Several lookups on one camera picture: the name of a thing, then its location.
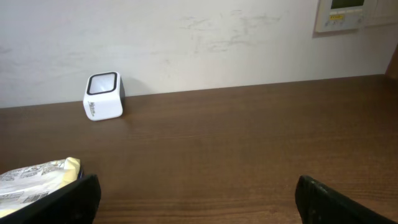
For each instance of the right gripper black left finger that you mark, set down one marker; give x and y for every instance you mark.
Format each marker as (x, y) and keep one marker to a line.
(76, 202)

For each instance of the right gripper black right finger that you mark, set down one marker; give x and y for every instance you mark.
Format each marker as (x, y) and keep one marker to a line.
(318, 203)

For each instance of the cream snack bag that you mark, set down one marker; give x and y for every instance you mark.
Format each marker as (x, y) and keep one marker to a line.
(24, 186)

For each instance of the white barcode scanner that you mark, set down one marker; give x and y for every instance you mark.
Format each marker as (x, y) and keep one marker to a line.
(104, 96)

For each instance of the white wall control panel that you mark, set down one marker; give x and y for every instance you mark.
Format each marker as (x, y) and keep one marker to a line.
(340, 15)

